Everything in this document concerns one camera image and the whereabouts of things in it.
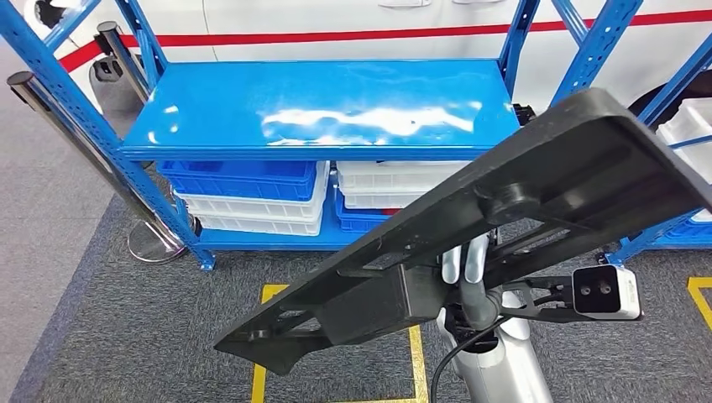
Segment red barrier belt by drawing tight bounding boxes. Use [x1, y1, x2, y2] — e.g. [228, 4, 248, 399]
[119, 8, 712, 49]
[58, 39, 107, 73]

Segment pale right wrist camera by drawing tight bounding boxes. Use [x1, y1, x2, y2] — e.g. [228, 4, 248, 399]
[571, 264, 641, 322]

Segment white car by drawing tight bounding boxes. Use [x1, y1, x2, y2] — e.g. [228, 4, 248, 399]
[22, 0, 712, 132]

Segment black plastic frame part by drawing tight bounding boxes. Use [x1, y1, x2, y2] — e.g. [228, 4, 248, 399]
[213, 87, 712, 376]

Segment black ribbed object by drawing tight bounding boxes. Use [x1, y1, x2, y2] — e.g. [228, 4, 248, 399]
[512, 102, 538, 126]

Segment yellow floor tape square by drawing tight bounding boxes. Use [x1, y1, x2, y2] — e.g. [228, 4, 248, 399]
[688, 276, 712, 330]

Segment chrome barrier stanchion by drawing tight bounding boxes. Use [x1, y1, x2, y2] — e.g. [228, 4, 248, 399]
[95, 21, 152, 104]
[6, 71, 189, 264]

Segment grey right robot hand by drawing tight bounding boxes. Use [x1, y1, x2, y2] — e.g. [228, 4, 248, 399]
[442, 233, 503, 330]

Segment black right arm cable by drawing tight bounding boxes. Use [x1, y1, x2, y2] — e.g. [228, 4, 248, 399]
[429, 317, 513, 403]

